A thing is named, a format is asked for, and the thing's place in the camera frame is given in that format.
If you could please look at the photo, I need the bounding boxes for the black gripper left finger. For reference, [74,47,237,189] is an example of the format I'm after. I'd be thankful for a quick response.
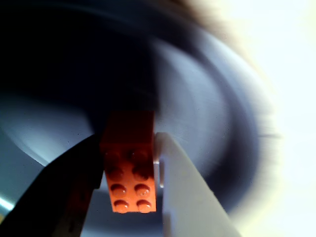
[0,133,106,237]

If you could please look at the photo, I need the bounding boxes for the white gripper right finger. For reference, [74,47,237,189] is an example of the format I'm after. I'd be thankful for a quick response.
[153,132,242,237]

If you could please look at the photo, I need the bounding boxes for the red lego block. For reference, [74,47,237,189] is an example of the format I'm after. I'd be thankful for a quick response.
[99,110,158,214]

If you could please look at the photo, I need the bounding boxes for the dark round metal bin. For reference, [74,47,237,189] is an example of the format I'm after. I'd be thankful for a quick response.
[0,0,281,237]

